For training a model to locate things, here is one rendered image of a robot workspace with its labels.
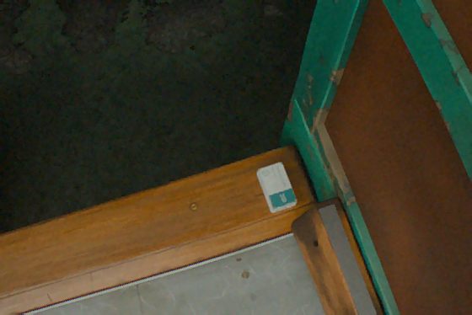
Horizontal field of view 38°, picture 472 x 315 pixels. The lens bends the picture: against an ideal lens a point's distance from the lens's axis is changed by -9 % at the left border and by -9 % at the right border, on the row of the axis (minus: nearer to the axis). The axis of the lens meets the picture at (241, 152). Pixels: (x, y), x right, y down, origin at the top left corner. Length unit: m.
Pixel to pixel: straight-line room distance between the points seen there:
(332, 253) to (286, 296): 0.13
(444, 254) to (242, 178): 0.41
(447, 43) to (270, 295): 0.54
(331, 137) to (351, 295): 0.20
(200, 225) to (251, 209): 0.07
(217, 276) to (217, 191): 0.12
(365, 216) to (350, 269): 0.07
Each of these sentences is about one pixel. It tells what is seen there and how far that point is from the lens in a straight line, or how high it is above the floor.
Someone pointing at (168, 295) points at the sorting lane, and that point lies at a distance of 1.01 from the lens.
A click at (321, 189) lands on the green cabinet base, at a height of 0.79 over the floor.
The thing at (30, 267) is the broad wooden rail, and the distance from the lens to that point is 1.02.
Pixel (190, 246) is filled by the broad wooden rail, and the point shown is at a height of 0.76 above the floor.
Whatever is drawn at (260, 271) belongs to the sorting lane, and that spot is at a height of 0.74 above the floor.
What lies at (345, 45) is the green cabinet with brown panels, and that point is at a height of 1.08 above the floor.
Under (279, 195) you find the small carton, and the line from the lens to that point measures 1.01.
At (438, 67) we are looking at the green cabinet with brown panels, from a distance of 0.59.
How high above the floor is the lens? 1.73
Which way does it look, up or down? 67 degrees down
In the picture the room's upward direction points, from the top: 10 degrees clockwise
